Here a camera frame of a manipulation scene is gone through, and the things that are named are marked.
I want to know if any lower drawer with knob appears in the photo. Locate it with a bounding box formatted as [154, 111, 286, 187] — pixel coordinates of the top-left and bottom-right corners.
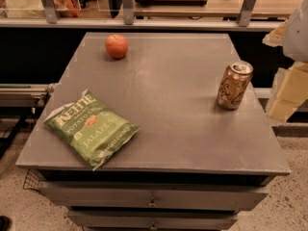
[68, 211, 238, 231]

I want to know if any upper drawer with knob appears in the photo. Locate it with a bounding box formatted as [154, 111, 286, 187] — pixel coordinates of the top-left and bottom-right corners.
[38, 181, 268, 212]

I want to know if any wire basket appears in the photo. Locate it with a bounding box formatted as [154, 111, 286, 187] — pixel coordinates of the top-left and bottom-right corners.
[23, 169, 39, 192]

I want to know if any orange soda can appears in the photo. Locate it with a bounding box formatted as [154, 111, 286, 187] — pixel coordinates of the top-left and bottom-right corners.
[217, 61, 253, 110]

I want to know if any grey side shelf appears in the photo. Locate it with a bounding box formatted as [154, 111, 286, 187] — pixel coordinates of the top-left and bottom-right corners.
[0, 83, 57, 107]

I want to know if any red apple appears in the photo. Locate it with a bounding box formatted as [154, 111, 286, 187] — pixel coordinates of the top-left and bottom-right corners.
[105, 34, 128, 59]

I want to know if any snack bag behind rail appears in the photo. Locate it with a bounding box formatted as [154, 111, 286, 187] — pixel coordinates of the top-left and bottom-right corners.
[53, 0, 80, 17]

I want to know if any drawer with knob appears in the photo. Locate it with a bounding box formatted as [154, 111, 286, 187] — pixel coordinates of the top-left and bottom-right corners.
[68, 211, 238, 231]
[38, 181, 268, 212]

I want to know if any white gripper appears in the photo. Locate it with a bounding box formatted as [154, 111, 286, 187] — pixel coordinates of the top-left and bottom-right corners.
[262, 0, 308, 122]

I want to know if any green jalapeno chip bag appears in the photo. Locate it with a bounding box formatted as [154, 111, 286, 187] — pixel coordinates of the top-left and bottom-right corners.
[44, 90, 140, 170]

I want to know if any metal rail frame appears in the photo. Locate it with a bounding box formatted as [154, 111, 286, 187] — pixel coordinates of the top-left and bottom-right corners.
[0, 0, 308, 33]

